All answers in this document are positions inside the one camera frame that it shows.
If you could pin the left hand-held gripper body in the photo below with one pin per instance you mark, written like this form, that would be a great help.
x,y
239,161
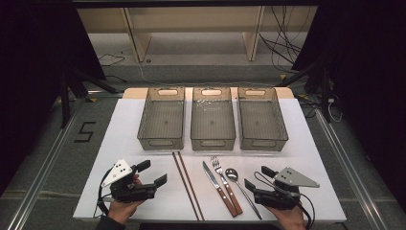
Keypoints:
x,y
127,191

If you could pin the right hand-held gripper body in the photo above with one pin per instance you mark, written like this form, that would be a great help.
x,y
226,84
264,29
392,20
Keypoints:
x,y
281,198

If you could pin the metal spoon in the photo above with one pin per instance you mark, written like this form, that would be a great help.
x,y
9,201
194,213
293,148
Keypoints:
x,y
232,174

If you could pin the brown wooden chopstick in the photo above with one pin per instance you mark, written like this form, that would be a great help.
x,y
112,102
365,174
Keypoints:
x,y
185,187
191,187

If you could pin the smoked clear plastic bin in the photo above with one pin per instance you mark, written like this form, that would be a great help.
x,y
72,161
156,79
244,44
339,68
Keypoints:
x,y
261,121
162,121
212,121

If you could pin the person's left hand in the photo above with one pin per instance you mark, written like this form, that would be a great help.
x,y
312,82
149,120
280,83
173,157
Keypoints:
x,y
123,210

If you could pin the person's right hand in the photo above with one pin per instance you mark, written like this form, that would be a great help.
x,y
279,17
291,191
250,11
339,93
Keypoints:
x,y
288,218

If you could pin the yellow tape piece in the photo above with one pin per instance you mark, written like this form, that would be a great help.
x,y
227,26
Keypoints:
x,y
282,76
303,96
92,100

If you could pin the black metal stand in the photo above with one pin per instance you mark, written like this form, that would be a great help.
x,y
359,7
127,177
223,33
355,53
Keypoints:
x,y
65,102
325,96

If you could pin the black curtain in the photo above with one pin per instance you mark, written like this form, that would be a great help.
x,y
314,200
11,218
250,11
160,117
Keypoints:
x,y
32,80
367,80

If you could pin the beige wooden shelf unit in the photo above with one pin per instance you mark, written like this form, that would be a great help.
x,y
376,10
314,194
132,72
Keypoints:
x,y
207,19

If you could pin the long aluminium floor rail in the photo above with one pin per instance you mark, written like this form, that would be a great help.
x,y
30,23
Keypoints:
x,y
40,179
353,177

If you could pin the short aluminium floor rail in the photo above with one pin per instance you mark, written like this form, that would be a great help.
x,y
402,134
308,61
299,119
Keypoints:
x,y
105,93

